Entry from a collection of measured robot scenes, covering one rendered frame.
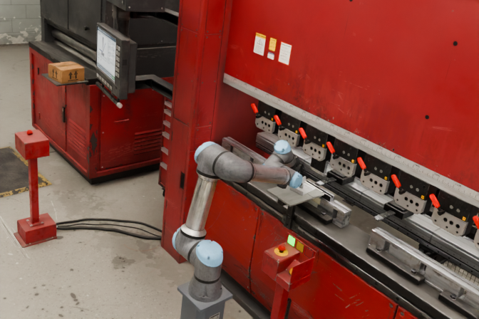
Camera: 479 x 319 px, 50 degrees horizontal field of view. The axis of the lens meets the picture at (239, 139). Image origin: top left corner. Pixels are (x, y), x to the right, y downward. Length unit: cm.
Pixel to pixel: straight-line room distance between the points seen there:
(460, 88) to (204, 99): 161
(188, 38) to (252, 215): 114
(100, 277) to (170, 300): 52
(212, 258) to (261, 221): 92
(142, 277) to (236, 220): 81
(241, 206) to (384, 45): 135
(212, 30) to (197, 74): 27
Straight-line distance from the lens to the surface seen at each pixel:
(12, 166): 510
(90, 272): 374
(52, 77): 428
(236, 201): 323
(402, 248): 262
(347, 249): 267
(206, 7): 309
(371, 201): 297
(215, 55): 322
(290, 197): 274
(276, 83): 294
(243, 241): 328
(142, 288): 360
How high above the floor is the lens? 230
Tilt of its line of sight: 23 degrees down
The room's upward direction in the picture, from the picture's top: 8 degrees clockwise
